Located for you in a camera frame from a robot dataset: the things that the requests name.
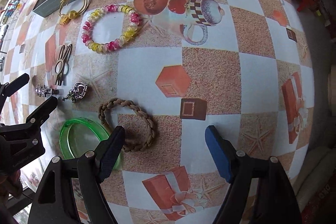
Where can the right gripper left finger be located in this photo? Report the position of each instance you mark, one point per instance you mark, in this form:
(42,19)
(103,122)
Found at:
(97,165)

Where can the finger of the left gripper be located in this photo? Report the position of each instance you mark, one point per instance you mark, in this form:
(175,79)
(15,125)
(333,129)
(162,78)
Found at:
(8,89)
(42,112)

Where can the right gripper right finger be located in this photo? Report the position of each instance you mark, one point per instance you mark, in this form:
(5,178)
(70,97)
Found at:
(231,164)

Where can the green translucent bangle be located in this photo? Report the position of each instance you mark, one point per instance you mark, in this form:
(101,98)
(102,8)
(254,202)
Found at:
(79,135)

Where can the silver heart hair clip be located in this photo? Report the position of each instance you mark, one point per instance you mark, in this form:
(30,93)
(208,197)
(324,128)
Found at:
(77,93)

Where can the beige bunny hair clip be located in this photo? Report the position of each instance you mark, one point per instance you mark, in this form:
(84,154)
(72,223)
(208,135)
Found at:
(63,57)

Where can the person left hand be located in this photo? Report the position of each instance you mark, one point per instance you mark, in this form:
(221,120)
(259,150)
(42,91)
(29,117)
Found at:
(10,185)

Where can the checkered patterned tablecloth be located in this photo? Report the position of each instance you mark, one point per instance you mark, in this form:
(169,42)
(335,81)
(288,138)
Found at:
(240,65)

